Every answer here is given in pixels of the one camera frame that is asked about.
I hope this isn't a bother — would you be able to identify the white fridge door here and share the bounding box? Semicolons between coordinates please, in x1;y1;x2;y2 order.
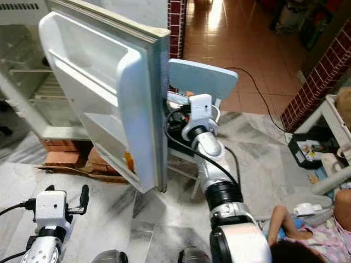
38;0;171;193

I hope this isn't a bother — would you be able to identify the red brick fridge stand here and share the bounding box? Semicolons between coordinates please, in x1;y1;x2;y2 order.
41;140;132;176

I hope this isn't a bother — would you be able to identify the clear fridge crisper drawer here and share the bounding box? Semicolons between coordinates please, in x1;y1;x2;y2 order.
31;94;83;129

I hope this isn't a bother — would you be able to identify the white fridge body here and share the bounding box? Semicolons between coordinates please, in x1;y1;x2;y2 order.
0;0;83;140

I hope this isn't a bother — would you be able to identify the brown cardboard sheet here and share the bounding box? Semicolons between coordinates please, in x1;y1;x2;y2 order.
36;163;132;182

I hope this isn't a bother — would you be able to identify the light blue plastic chair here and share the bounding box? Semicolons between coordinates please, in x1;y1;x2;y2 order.
165;58;239;199

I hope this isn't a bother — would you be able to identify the grey left robot leg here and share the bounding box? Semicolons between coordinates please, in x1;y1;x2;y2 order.
90;249;121;263

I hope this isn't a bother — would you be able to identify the grey robot leg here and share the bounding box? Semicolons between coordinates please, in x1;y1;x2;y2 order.
178;247;212;263
90;249;121;263

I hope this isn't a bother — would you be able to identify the grey right robot leg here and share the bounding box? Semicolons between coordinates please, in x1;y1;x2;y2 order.
178;247;212;263

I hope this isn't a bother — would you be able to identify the black printed box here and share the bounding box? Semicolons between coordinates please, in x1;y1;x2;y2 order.
287;131;338;169

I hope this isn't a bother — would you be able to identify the small white plastic object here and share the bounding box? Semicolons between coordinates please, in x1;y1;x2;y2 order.
293;202;316;216

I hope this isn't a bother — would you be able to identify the white metal shelf stand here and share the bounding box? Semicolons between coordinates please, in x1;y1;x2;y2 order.
295;94;351;159

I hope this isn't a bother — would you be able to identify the grey tube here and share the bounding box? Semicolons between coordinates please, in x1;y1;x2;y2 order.
310;176;351;196

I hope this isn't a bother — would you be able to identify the child in floral dress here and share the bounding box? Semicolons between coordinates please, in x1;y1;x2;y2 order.
262;189;351;263

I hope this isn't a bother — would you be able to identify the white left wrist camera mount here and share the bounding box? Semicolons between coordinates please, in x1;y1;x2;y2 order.
36;190;71;228

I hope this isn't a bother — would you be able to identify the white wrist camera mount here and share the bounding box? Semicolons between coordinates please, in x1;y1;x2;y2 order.
184;94;216;129
36;190;71;228

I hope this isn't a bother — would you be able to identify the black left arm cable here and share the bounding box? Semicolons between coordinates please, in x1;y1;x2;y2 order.
0;200;33;215

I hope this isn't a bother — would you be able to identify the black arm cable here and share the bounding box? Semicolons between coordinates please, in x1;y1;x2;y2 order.
165;107;242;187
0;200;33;215

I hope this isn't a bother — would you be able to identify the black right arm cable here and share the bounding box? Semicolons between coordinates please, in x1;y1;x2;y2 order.
165;107;242;187

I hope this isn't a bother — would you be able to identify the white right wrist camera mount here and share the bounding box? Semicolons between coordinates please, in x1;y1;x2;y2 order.
184;94;216;129

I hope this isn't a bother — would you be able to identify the black floor cable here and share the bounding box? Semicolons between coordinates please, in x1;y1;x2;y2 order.
225;67;288;132

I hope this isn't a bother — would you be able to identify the fridge wire shelf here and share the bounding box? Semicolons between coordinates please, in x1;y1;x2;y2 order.
8;67;55;75

